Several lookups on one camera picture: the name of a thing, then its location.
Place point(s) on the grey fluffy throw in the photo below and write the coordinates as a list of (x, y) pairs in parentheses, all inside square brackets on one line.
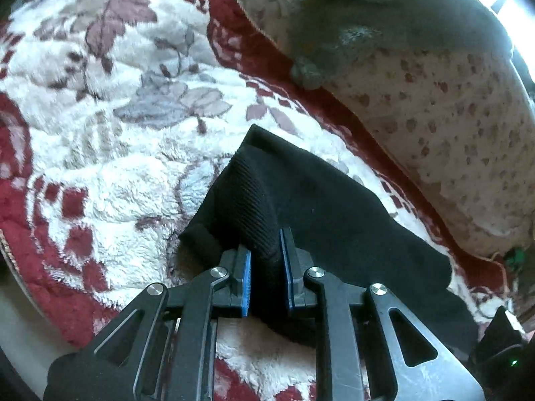
[(376, 21)]

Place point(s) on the red white floral plush blanket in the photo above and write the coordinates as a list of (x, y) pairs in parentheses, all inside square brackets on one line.
[(125, 133)]

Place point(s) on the small green object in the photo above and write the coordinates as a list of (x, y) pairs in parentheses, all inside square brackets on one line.
[(515, 257)]

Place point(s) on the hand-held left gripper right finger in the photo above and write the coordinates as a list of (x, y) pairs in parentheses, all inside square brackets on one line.
[(286, 275)]

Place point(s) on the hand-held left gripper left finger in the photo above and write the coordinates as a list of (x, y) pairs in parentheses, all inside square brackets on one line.
[(244, 286)]

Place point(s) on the black pants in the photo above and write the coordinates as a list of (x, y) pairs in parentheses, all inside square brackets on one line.
[(334, 217)]

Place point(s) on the beige spotted pillow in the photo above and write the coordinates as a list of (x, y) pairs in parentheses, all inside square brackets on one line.
[(439, 112)]

